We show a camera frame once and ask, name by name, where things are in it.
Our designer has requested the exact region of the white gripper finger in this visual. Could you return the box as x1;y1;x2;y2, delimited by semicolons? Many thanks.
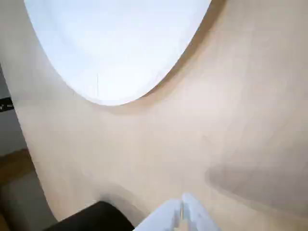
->
182;192;222;231
137;197;183;231

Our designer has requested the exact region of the black rounded block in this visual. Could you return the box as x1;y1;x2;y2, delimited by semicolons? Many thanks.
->
44;200;136;231

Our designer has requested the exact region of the white paper plate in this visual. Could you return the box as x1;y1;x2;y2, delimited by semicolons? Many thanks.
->
24;0;212;106

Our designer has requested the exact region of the black bar with white marks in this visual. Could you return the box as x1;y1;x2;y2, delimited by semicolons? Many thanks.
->
0;97;14;113

